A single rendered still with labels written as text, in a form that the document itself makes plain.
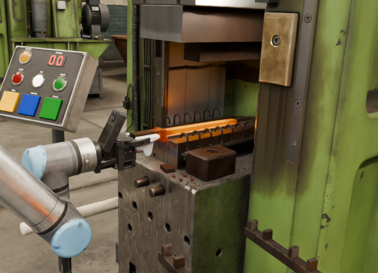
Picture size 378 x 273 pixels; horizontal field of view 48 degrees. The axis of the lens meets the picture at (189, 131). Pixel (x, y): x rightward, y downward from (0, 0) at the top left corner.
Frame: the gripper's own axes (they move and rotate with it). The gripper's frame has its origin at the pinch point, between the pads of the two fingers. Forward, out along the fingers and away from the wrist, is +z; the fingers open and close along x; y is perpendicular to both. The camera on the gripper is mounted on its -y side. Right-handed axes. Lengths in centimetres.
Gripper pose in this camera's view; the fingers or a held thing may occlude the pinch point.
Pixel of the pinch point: (154, 133)
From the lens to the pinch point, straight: 122.1
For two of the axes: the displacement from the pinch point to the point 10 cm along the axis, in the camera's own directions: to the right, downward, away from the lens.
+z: 7.7, -1.6, 6.1
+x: 6.3, 2.4, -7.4
